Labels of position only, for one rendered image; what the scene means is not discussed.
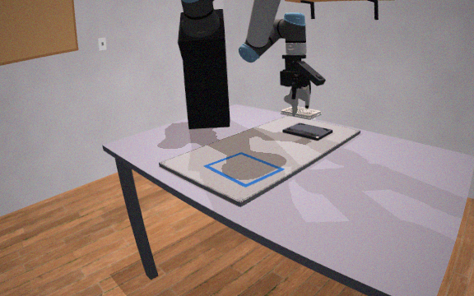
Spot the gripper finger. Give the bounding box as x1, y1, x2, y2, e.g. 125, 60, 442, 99
299, 81, 311, 109
284, 78, 300, 116

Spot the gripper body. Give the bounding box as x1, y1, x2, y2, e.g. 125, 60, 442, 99
280, 54, 309, 89

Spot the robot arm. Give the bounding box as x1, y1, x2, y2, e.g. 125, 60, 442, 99
181, 0, 326, 86

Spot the blue rectangular tape outline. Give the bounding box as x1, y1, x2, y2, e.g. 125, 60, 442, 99
204, 152, 284, 187

